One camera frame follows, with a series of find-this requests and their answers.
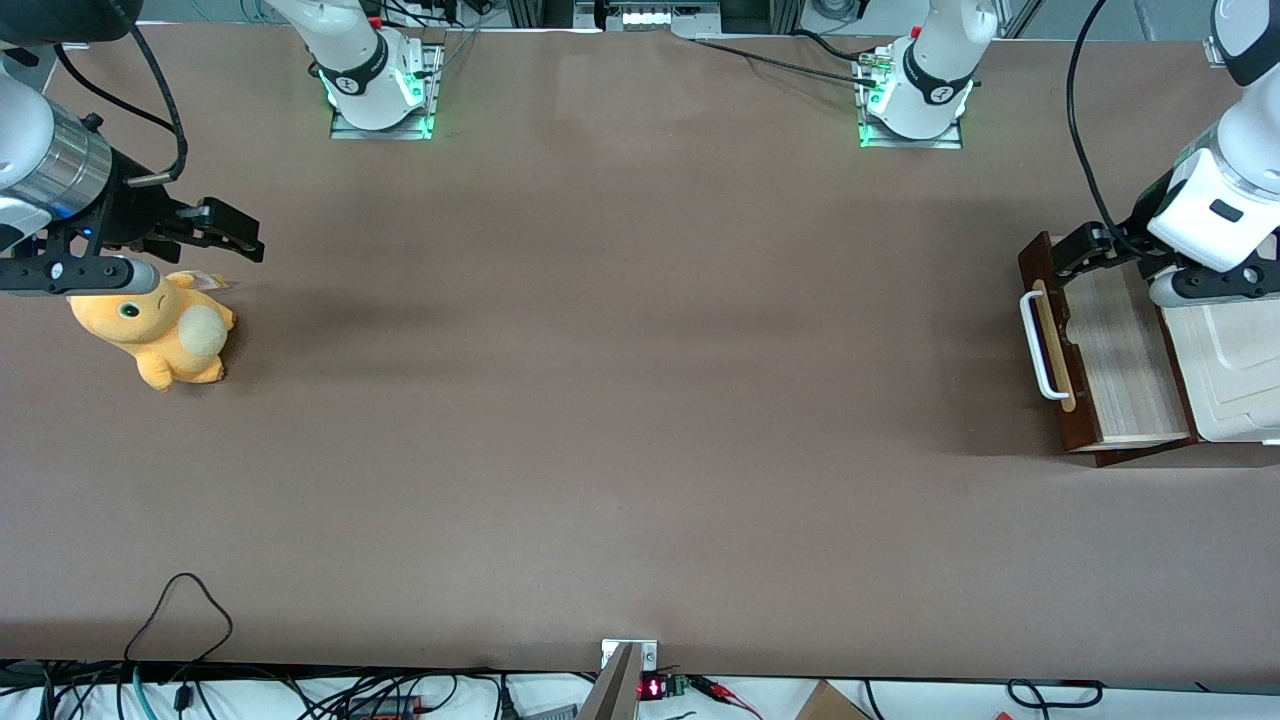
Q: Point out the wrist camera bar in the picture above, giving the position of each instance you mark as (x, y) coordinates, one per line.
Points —
(80, 275)
(1215, 285)

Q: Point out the white power strip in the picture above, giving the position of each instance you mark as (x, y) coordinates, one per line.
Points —
(660, 15)

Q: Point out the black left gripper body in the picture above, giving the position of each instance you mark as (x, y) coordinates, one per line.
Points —
(1131, 238)

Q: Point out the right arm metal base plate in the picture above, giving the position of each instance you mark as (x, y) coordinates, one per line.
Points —
(435, 90)

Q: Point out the red LED display module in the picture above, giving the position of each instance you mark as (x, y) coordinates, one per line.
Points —
(652, 688)

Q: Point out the brown cardboard piece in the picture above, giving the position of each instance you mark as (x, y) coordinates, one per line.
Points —
(830, 705)

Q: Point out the black box with orange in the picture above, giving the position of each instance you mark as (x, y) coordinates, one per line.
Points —
(385, 708)

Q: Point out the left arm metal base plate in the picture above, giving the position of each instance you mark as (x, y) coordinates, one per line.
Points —
(950, 140)

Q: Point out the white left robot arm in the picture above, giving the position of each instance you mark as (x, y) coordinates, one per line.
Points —
(1225, 210)

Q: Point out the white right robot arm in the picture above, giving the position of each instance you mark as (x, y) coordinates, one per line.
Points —
(360, 90)

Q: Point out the aluminium frame extrusion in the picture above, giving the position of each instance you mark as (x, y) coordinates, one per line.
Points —
(1215, 52)

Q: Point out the yellow plush toy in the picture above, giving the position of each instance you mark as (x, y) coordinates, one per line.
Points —
(150, 330)

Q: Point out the dark wooden drawer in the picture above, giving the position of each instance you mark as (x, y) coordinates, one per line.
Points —
(1120, 360)

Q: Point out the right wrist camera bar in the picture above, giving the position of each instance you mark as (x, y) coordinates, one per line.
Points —
(80, 275)

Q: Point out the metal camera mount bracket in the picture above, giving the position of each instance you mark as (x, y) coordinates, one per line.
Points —
(615, 690)

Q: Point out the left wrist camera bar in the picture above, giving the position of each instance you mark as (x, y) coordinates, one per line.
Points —
(1215, 285)

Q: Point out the wooden cabinet with white top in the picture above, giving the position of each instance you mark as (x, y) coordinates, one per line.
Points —
(1240, 380)

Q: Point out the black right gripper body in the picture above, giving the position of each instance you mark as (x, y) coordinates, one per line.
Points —
(132, 215)

